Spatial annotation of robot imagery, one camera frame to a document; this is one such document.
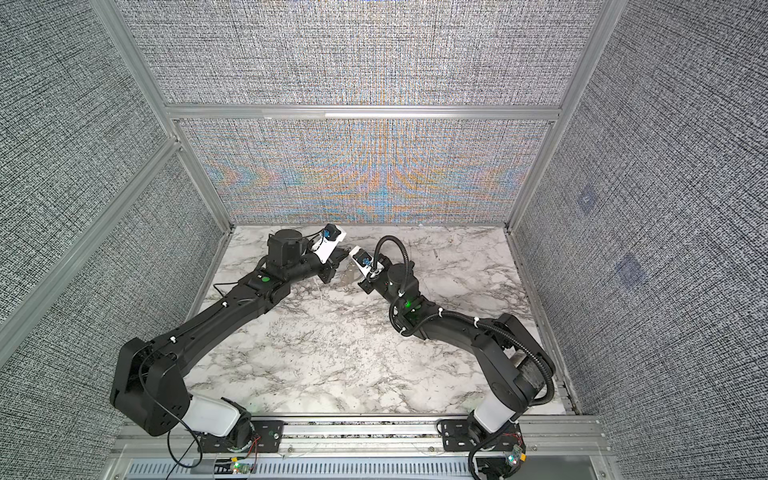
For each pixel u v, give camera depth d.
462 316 0.54
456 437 0.73
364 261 0.66
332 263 0.70
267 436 0.73
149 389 0.41
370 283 0.73
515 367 0.46
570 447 0.73
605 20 0.70
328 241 0.66
